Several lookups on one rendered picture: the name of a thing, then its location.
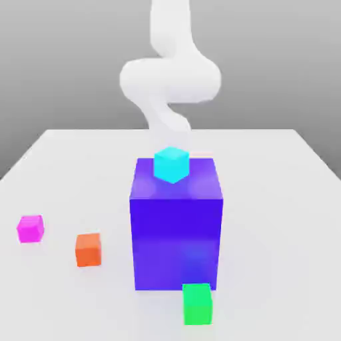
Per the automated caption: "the large purple box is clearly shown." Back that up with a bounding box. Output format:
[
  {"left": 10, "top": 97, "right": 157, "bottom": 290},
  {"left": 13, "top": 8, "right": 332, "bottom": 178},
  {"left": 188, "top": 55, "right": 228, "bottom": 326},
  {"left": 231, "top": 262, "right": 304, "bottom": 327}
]
[{"left": 129, "top": 157, "right": 224, "bottom": 292}]

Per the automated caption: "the small orange cube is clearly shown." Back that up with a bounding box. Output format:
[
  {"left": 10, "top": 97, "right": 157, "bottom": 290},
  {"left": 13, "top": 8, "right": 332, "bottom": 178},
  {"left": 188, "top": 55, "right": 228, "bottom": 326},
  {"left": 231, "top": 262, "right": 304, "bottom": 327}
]
[{"left": 75, "top": 232, "right": 103, "bottom": 268}]

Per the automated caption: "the small cyan cube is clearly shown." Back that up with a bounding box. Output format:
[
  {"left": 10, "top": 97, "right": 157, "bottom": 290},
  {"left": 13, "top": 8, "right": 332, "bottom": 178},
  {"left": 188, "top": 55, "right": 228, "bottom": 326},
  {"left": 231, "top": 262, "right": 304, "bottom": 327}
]
[{"left": 153, "top": 146, "right": 190, "bottom": 184}]

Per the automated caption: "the small magenta cube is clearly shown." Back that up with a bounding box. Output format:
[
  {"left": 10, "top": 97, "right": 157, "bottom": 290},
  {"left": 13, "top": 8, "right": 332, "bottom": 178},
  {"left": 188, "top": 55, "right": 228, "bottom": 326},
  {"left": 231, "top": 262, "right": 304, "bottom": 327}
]
[{"left": 16, "top": 214, "right": 45, "bottom": 244}]

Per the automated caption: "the small green cube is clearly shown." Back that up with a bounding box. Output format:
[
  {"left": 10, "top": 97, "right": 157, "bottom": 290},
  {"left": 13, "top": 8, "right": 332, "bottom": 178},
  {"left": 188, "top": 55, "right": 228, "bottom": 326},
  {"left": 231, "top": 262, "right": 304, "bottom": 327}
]
[{"left": 182, "top": 283, "right": 213, "bottom": 326}]

